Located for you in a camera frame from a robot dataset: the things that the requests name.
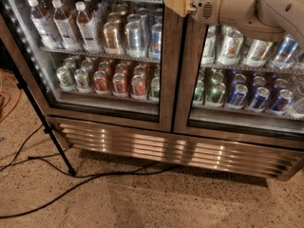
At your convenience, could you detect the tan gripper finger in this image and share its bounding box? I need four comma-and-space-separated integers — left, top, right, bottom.
163, 0, 197, 17

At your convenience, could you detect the glass fridge door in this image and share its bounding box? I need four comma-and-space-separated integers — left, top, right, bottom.
1, 0, 182, 131
174, 15, 304, 150

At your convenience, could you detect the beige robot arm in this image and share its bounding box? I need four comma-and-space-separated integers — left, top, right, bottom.
163, 0, 304, 48

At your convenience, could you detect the green soda can left door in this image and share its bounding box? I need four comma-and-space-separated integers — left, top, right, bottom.
149, 77, 161, 102

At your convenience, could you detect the green can right door left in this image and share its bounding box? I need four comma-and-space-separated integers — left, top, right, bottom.
193, 80, 204, 105

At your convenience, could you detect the stainless steel fridge base grille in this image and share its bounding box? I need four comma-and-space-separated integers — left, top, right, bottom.
54, 117, 304, 181

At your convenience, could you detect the blue silver tall can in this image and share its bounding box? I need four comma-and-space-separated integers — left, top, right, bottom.
149, 23, 162, 60

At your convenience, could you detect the white tall can middle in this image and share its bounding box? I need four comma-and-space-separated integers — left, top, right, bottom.
218, 28, 243, 66

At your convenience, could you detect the white tall can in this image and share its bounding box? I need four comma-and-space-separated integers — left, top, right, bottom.
201, 26, 216, 65
218, 28, 243, 66
243, 39, 273, 67

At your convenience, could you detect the white tall can left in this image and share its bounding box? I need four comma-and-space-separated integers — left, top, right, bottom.
201, 26, 216, 65

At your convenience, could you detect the gold tall can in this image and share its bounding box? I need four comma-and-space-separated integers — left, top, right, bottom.
103, 22, 124, 54

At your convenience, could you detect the white tall can right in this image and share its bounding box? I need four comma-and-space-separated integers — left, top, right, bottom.
243, 39, 273, 67

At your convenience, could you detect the red soda can right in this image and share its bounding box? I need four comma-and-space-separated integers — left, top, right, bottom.
131, 75, 146, 99

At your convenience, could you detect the tea bottle white cap right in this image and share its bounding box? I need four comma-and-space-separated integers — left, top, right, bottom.
76, 1, 102, 52

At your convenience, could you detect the tea bottle white cap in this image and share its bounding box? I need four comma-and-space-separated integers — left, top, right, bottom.
28, 0, 62, 49
52, 0, 82, 51
76, 1, 102, 52

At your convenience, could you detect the red soda can middle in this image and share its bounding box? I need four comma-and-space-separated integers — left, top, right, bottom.
112, 73, 128, 97

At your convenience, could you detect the blue soda can left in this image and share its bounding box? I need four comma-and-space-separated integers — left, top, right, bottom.
226, 85, 248, 109

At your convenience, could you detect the blue soda can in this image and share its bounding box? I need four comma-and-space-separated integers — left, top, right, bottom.
247, 86, 270, 112
268, 89, 294, 115
226, 85, 248, 109

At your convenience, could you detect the blue soda can middle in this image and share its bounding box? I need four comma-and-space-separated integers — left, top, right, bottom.
247, 86, 270, 112

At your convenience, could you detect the tea bottle white cap middle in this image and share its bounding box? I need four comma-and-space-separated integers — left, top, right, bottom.
52, 0, 82, 51

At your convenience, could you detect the blue soda can right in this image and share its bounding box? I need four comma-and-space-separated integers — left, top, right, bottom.
268, 89, 294, 115

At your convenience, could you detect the pale green soda can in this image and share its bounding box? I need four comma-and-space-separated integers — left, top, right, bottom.
74, 68, 92, 93

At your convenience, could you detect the green white soda can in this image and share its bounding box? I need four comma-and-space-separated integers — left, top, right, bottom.
56, 66, 75, 91

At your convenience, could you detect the tea bottle white cap left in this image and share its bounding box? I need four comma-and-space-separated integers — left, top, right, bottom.
28, 0, 62, 49

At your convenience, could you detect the black tripod leg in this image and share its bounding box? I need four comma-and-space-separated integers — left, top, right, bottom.
12, 63, 76, 176

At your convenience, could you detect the orange extension cable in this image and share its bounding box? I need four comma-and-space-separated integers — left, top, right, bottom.
0, 67, 23, 124

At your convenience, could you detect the black floor cable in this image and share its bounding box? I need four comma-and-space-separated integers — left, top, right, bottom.
0, 123, 181, 220

